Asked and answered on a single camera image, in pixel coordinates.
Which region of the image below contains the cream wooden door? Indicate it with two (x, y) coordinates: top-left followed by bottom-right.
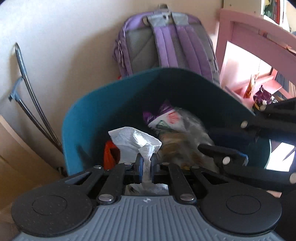
(1, 116), (62, 240)

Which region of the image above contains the white bookshelf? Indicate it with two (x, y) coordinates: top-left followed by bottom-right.
(223, 0), (295, 32)

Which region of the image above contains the pink wooden chair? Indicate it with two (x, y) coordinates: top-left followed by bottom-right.
(216, 9), (295, 108)

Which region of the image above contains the purple grey backpack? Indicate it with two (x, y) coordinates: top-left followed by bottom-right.
(113, 4), (220, 85)

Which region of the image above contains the teal plastic trash bin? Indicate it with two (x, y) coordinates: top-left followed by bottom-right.
(61, 67), (273, 178)

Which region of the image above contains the red plastic bag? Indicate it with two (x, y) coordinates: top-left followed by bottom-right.
(103, 140), (120, 170)

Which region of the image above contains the white tissue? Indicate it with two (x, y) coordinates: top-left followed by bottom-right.
(108, 126), (169, 196)

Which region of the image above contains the purple white snack wrapper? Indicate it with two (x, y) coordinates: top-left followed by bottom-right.
(142, 101), (209, 138)

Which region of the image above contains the purple toy under chair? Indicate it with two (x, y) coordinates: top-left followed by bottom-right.
(253, 85), (278, 110)

